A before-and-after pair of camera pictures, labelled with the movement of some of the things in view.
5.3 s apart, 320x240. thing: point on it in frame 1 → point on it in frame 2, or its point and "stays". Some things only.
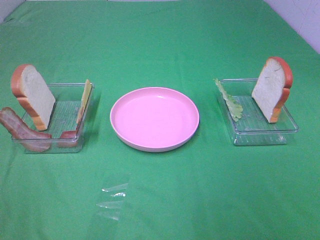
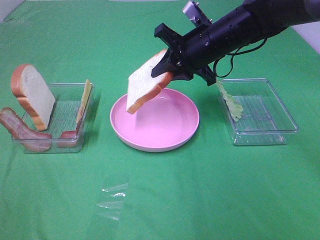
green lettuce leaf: x=236 y=108 stays
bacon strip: x=31 y=139 stays
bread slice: x=271 y=90 → x=142 y=87
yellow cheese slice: x=87 y=89 stays
